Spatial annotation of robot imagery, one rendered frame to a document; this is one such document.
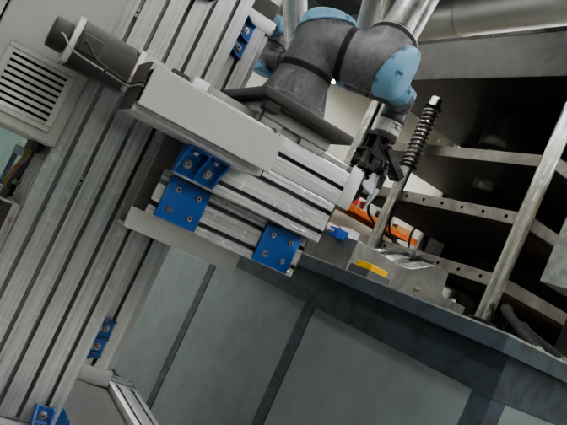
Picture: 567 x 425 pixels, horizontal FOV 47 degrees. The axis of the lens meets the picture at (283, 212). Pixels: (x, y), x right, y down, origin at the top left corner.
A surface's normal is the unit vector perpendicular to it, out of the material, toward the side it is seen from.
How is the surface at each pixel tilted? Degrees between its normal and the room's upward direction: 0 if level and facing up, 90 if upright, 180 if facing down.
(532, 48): 90
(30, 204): 90
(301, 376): 90
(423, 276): 90
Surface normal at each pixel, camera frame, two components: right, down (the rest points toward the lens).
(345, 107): 0.50, 0.15
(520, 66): -0.76, -0.39
